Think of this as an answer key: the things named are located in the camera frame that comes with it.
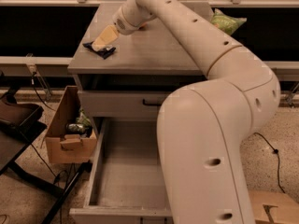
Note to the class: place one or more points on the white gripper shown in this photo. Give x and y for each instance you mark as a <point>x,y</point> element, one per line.
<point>122,22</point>

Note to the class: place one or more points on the dark blue snack bar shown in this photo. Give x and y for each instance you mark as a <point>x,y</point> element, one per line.
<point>103,52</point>

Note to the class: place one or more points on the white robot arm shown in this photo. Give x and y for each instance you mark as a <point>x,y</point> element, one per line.
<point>200,126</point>

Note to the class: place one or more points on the grey drawer cabinet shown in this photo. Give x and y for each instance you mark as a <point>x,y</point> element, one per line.
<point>150,59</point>

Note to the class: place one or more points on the closed grey drawer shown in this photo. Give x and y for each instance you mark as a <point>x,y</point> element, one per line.
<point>121,104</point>

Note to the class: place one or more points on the open grey drawer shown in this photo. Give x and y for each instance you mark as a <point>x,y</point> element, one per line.
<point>126,184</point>

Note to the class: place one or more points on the green bag in box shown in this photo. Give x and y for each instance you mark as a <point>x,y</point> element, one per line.
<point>83,119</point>

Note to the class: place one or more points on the metal can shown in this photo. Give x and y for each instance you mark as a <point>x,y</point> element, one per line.
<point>75,128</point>

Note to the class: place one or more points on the green chip bag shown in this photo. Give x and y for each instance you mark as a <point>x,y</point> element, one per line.
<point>226,23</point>

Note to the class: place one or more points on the open cardboard box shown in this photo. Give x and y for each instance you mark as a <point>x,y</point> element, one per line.
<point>62,146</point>

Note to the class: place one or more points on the dark brown tray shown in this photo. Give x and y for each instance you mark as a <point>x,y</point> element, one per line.
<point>21,117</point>

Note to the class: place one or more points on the black table stand leg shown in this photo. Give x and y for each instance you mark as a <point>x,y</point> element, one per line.
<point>84,167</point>

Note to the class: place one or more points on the dark side table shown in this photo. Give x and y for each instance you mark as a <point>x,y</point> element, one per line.
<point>11,147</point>

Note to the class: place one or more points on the cardboard box lower right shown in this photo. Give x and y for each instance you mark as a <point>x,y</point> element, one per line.
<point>274,207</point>

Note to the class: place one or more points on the black drawer handle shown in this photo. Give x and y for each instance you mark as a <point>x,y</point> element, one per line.
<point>148,103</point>

